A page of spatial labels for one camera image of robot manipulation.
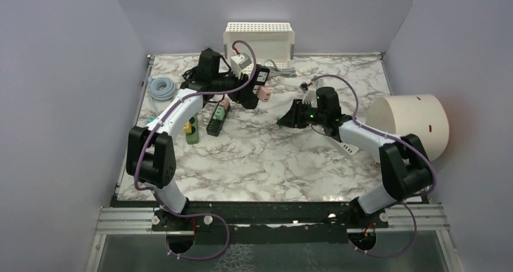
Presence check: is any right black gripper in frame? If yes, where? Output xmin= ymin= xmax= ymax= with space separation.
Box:
xmin=278 ymin=99 xmax=327 ymax=129

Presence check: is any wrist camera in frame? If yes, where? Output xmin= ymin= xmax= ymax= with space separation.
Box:
xmin=229 ymin=53 xmax=258 ymax=80
xmin=299 ymin=82 xmax=317 ymax=104

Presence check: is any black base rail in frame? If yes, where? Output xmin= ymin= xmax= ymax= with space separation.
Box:
xmin=151 ymin=201 xmax=388 ymax=245

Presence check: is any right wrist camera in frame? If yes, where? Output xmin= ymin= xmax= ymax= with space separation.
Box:
xmin=299 ymin=82 xmax=317 ymax=104

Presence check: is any grey cable bundle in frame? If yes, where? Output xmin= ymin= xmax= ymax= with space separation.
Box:
xmin=264 ymin=60 xmax=298 ymax=79

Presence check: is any cream cylindrical bin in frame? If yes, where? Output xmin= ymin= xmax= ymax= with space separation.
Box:
xmin=365 ymin=94 xmax=449 ymax=161

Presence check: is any green power strip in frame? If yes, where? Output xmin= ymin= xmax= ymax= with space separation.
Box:
xmin=185 ymin=115 xmax=199 ymax=144

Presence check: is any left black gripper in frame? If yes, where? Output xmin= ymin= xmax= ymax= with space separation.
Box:
xmin=211 ymin=65 xmax=257 ymax=103

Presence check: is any pink plug adapter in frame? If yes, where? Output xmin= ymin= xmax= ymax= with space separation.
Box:
xmin=256 ymin=86 xmax=272 ymax=102

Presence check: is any teal plug adapter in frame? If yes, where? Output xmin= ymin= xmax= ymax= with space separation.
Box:
xmin=145 ymin=116 xmax=156 ymax=125

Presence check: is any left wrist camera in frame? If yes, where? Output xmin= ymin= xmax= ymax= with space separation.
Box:
xmin=229 ymin=53 xmax=258 ymax=80

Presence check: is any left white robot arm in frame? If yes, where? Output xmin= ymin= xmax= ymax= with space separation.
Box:
xmin=126 ymin=47 xmax=267 ymax=230

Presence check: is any white perforated plastic basket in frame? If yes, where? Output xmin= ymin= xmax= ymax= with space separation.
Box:
xmin=223 ymin=22 xmax=295 ymax=68

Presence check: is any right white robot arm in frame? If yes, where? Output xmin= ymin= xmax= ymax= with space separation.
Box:
xmin=276 ymin=86 xmax=435 ymax=228

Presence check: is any green adapter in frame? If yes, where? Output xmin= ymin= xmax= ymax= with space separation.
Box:
xmin=214 ymin=106 xmax=226 ymax=121

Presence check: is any light blue coiled cable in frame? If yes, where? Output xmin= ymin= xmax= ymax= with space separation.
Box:
xmin=149 ymin=76 xmax=177 ymax=102

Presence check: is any white power strip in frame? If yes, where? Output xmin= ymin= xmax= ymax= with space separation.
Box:
xmin=329 ymin=138 xmax=359 ymax=156

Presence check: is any yellow plug adapter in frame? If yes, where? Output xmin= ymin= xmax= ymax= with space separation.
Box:
xmin=183 ymin=121 xmax=193 ymax=134

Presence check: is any black power strip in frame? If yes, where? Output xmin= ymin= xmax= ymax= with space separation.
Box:
xmin=206 ymin=99 xmax=230 ymax=137
xmin=253 ymin=70 xmax=269 ymax=94

